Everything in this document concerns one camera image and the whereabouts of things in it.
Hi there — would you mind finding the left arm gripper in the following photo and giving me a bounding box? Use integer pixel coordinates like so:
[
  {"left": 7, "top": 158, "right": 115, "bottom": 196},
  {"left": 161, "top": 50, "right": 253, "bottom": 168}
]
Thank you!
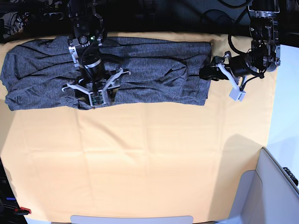
[{"left": 199, "top": 51, "right": 256, "bottom": 90}]

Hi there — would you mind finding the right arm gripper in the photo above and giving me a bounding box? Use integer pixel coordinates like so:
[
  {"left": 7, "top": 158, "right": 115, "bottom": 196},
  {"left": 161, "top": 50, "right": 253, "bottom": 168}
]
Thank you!
[{"left": 62, "top": 60, "right": 131, "bottom": 105}]

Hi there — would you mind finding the grey long-sleeve shirt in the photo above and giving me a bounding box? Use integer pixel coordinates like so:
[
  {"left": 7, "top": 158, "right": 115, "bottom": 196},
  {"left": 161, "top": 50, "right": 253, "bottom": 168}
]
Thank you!
[{"left": 0, "top": 36, "right": 212, "bottom": 111}]

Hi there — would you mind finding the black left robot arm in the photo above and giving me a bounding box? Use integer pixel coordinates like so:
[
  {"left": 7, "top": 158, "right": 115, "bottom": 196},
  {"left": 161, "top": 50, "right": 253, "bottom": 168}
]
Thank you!
[{"left": 199, "top": 0, "right": 280, "bottom": 91}]

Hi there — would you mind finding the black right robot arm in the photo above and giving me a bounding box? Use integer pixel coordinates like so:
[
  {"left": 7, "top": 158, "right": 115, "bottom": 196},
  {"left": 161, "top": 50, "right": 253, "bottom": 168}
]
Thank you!
[{"left": 62, "top": 0, "right": 130, "bottom": 108}]

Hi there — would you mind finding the yellow table cloth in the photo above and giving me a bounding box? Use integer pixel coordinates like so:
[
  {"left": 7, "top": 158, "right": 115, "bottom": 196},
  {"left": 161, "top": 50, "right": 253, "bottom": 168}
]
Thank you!
[{"left": 0, "top": 31, "right": 280, "bottom": 222}]

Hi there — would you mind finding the white cardboard box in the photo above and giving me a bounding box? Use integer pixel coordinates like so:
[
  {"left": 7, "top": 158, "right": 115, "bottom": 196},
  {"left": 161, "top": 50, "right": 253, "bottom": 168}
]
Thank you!
[{"left": 227, "top": 148, "right": 299, "bottom": 224}]

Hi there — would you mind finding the black remote on box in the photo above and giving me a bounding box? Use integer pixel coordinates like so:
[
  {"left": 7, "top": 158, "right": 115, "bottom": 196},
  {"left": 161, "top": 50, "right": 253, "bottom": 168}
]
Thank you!
[{"left": 283, "top": 167, "right": 299, "bottom": 186}]

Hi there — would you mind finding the red black clamp left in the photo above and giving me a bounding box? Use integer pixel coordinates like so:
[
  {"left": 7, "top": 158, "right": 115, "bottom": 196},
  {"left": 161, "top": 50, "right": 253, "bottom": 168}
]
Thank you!
[{"left": 13, "top": 207, "right": 31, "bottom": 216}]

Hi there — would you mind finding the grey tray edge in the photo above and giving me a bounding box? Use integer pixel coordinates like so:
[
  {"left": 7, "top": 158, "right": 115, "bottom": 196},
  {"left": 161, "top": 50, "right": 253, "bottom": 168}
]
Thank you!
[{"left": 70, "top": 215, "right": 193, "bottom": 224}]

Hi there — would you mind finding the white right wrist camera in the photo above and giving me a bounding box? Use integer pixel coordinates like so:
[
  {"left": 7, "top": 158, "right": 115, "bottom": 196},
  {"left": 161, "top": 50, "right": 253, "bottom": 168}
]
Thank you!
[{"left": 88, "top": 91, "right": 107, "bottom": 107}]

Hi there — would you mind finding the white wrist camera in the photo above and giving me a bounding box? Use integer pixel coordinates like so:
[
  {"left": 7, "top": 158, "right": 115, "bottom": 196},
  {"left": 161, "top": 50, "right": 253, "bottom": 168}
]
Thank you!
[
  {"left": 88, "top": 91, "right": 107, "bottom": 107},
  {"left": 229, "top": 88, "right": 246, "bottom": 102}
]

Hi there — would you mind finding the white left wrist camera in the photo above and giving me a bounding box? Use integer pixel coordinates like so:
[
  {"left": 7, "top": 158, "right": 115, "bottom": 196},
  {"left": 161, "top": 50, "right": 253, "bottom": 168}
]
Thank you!
[{"left": 229, "top": 88, "right": 246, "bottom": 102}]

